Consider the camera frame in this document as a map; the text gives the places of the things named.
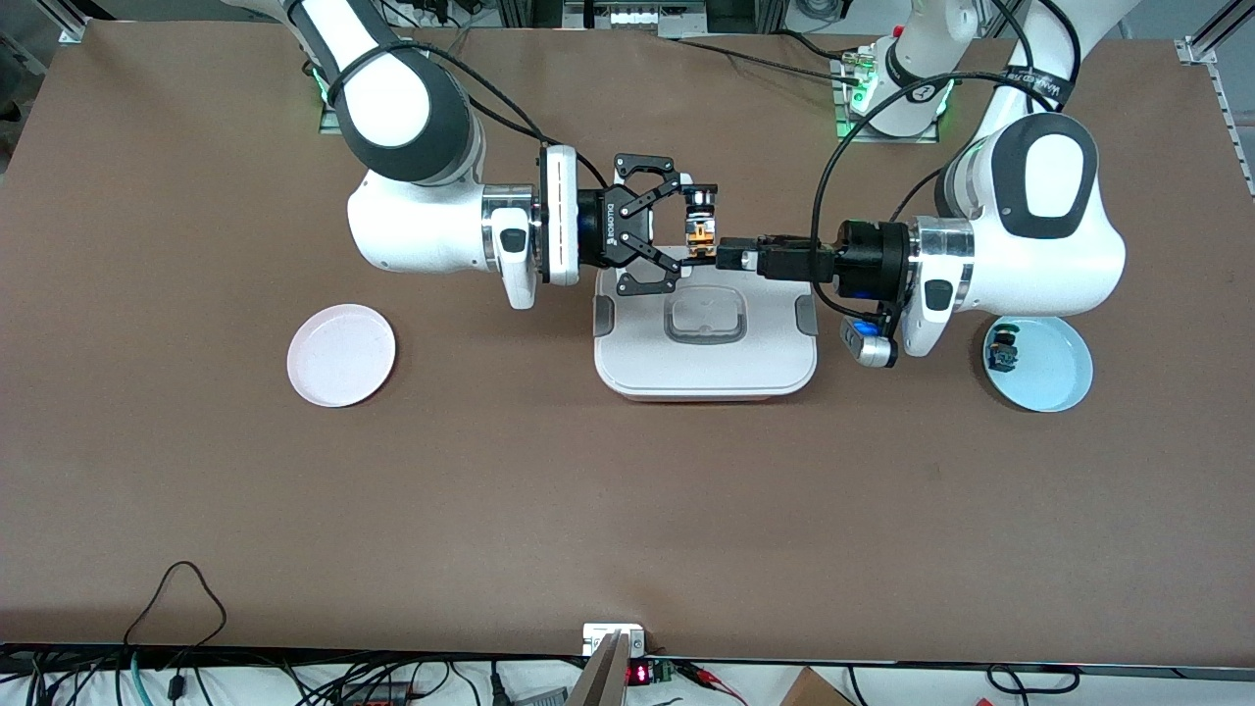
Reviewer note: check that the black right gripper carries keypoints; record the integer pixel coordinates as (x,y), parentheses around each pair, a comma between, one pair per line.
(610,226)

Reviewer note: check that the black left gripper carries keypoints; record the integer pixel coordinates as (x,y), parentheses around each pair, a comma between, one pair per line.
(867,257)

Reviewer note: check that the orange push button switch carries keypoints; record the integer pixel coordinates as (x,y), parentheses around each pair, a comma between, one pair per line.
(701,240)

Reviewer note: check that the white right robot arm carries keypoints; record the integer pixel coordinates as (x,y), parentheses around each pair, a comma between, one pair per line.
(392,108)

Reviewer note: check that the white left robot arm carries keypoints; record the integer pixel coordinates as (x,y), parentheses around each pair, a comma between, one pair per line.
(1039,226)

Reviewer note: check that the white lunch box grey clips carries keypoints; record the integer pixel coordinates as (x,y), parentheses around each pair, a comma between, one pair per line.
(706,378)

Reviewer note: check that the white power strip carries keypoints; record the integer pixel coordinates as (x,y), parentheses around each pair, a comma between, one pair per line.
(637,15)

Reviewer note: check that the pale pink round plate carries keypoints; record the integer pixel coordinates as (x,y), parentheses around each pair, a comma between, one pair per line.
(338,358)

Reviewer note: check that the light blue round plate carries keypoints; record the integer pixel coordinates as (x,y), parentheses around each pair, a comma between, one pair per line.
(1054,378)

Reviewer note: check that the white socket block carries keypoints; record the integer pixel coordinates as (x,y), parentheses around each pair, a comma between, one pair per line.
(598,632)

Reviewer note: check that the red and black test leads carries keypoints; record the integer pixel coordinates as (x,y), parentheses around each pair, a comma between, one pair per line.
(701,674)

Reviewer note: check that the red digit display module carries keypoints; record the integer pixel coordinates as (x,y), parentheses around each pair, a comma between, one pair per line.
(639,674)

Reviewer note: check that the black table edge strip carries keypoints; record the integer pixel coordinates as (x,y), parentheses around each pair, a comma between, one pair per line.
(882,664)

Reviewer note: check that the brown cardboard piece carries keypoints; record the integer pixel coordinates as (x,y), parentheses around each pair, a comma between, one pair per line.
(814,691)

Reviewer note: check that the grey upright bar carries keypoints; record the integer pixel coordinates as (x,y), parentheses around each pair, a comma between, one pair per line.
(600,681)

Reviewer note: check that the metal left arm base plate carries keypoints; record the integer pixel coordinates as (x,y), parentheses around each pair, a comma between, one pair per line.
(845,132)

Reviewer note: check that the blue push button switch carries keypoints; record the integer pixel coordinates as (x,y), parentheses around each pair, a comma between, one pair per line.
(1002,353)

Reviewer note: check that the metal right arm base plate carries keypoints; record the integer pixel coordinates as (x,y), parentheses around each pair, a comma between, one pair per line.
(328,123)

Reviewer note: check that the perforated aluminium side rail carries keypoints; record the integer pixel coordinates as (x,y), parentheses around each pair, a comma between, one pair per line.
(1235,137)

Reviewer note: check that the aluminium corner frame profile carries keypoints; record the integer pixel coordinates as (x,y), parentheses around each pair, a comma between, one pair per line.
(69,27)
(1211,34)

